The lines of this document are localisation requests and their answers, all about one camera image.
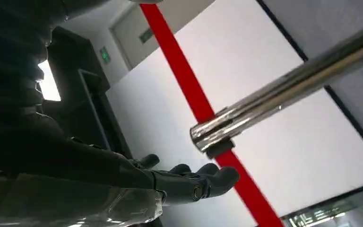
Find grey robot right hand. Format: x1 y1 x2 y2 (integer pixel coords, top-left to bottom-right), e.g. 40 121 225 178
0 108 241 205

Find red barrier belt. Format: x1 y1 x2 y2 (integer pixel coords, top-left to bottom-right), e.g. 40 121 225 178
139 3 285 227

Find green exit sign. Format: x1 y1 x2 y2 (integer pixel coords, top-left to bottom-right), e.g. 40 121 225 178
138 28 154 44

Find grey door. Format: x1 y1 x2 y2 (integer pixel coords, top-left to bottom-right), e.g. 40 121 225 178
109 0 216 70

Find green wall sign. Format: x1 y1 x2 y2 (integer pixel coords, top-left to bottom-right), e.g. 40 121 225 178
99 46 112 65

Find chrome stanchion post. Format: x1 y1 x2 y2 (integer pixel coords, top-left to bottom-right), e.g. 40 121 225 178
190 20 363 159

